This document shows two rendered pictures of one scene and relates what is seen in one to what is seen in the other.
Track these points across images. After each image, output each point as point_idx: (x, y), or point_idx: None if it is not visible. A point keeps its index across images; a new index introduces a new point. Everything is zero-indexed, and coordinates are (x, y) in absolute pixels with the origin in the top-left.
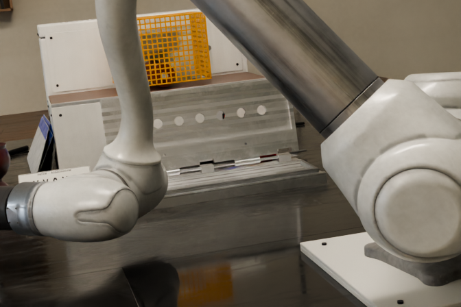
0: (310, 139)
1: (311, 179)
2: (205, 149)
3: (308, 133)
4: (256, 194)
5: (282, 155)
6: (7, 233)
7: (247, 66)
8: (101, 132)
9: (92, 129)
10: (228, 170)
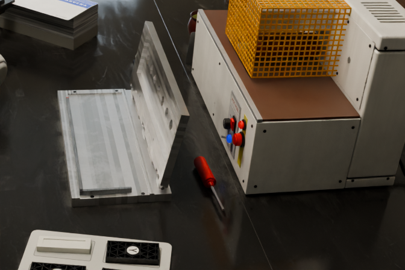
0: (326, 233)
1: (70, 192)
2: (146, 117)
3: (373, 238)
4: (64, 162)
5: (156, 177)
6: (48, 56)
7: (364, 110)
8: (204, 56)
9: (202, 48)
10: (137, 146)
